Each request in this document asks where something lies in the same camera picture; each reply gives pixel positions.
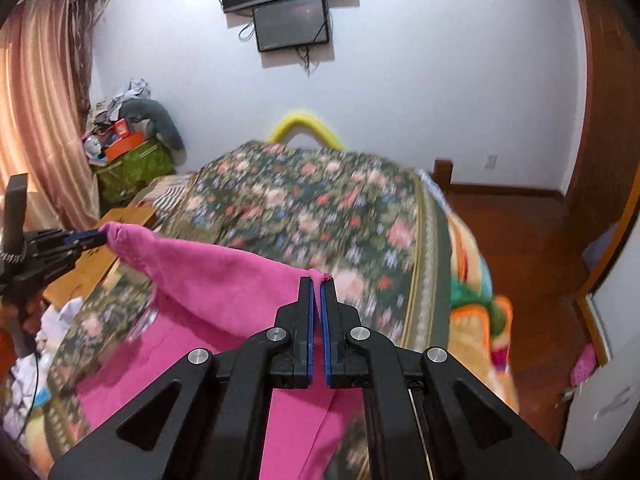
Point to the blue-tipped fingers of the left gripper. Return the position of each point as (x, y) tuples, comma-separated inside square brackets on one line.
[(83, 241)]

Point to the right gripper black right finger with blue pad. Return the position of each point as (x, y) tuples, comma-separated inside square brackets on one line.
[(344, 365)]

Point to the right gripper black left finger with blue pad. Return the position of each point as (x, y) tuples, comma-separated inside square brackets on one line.
[(292, 366)]

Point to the pink pants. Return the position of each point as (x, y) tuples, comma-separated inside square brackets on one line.
[(212, 297)]

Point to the striped black white cloth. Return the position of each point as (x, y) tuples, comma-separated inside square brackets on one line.
[(168, 192)]

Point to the orange box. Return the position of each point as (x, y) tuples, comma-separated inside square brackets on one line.
[(123, 145)]

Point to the dark floral bedspread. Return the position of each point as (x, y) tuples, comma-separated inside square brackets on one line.
[(359, 218)]

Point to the white crumpled cloth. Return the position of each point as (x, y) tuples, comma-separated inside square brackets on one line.
[(28, 386)]

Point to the colourful fleece blanket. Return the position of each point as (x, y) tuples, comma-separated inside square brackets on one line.
[(480, 322)]

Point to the grey plush pillow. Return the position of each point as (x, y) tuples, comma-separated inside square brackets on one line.
[(159, 124)]

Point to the pink striped curtain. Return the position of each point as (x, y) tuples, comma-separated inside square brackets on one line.
[(40, 122)]

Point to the pink slipper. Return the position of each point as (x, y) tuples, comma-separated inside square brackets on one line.
[(584, 367)]

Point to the yellow curved bed rail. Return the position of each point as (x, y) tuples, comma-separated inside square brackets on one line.
[(293, 122)]

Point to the wooden bed post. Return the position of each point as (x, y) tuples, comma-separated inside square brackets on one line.
[(442, 173)]

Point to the white wall socket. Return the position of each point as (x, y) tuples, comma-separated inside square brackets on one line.
[(492, 161)]

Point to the small wall monitor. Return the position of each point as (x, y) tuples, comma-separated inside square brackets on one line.
[(288, 24)]

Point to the wooden door frame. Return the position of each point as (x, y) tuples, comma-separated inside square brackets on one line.
[(603, 196)]

